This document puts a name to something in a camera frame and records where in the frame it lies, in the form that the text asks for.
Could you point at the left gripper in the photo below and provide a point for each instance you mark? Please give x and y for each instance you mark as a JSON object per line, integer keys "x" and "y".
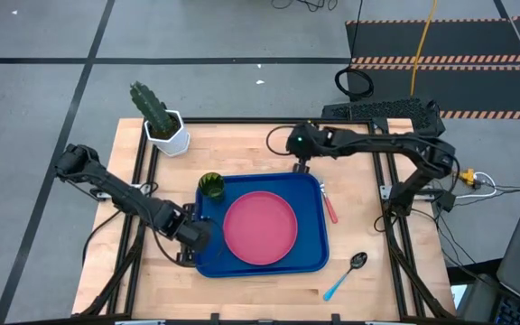
{"x": 188, "y": 230}

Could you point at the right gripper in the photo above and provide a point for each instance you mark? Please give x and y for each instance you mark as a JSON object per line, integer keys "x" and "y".
{"x": 307, "y": 141}

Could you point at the green ribbed plastic cup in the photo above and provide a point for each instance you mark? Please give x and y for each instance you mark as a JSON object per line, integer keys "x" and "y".
{"x": 211, "y": 186}

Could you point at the pink round plate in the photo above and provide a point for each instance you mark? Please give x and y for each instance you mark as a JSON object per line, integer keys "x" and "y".
{"x": 260, "y": 228}

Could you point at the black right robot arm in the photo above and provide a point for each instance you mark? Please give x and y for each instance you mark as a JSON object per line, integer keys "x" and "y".
{"x": 377, "y": 141}

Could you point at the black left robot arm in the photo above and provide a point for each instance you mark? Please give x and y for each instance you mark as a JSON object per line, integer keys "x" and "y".
{"x": 106, "y": 182}

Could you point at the blue plastic tray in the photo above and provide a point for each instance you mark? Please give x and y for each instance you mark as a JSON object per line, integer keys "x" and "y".
{"x": 309, "y": 253}

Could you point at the white hexagonal plant pot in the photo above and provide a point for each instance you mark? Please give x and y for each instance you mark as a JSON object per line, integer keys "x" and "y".
{"x": 174, "y": 142}

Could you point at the black mesh computer case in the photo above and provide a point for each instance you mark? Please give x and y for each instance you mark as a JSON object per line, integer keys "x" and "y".
{"x": 386, "y": 110}

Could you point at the green cactus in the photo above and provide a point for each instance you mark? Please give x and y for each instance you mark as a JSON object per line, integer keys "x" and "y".
{"x": 151, "y": 108}

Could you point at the black power adapter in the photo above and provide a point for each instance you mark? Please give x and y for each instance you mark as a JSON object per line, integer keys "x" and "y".
{"x": 446, "y": 201}

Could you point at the yellow plug connector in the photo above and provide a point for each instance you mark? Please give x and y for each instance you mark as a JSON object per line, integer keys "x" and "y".
{"x": 467, "y": 176}

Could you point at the black hazard-striped floor mat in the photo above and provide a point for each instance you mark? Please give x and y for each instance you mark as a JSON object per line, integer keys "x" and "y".
{"x": 467, "y": 86}

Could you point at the black keyboard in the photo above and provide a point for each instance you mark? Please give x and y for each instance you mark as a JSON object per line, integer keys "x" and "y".
{"x": 519, "y": 312}

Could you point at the black aluminium table frame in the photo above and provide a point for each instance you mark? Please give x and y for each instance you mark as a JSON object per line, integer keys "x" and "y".
{"x": 379, "y": 153}

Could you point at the silver frame bracket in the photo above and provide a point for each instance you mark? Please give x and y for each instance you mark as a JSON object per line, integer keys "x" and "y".
{"x": 98, "y": 194}
{"x": 386, "y": 192}

